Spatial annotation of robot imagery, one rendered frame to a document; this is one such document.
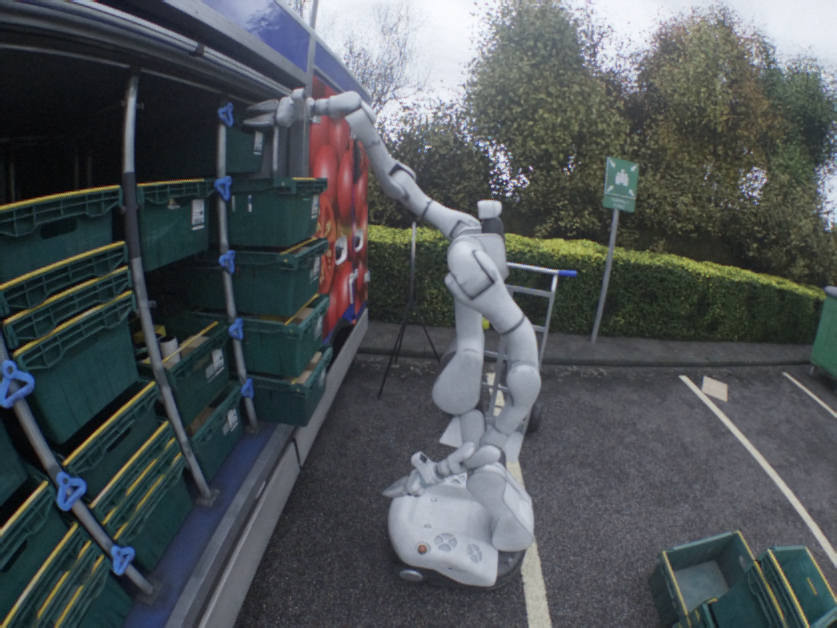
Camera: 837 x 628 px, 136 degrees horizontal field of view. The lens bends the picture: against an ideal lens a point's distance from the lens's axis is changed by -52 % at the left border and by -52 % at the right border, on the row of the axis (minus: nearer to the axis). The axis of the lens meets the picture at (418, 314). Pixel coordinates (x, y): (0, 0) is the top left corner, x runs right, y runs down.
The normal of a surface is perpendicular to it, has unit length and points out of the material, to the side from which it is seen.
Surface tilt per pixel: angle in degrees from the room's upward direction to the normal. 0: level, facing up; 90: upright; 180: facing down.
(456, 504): 0
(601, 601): 0
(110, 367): 98
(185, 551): 0
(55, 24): 90
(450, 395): 89
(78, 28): 90
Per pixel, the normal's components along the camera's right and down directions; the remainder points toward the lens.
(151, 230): 0.99, 0.16
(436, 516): 0.04, -0.93
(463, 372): -0.22, 0.32
